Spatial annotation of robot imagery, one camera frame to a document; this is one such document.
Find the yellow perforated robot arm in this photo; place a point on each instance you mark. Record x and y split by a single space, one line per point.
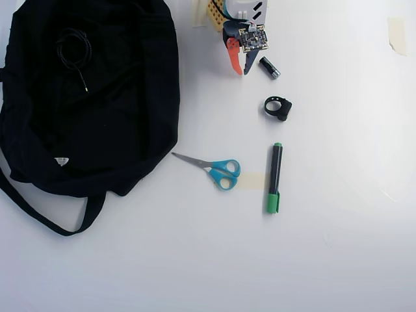
215 14

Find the small black cylinder battery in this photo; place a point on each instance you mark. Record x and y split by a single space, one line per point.
269 67

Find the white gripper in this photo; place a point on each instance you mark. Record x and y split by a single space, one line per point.
233 47

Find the green black marker pen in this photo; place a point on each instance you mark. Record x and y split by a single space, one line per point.
274 169

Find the black fabric bag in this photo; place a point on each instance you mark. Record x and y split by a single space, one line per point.
97 123

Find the black camera circuit board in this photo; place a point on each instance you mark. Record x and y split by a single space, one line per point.
255 39

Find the beige masking tape strip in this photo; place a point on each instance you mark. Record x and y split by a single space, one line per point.
253 181
198 16
396 32

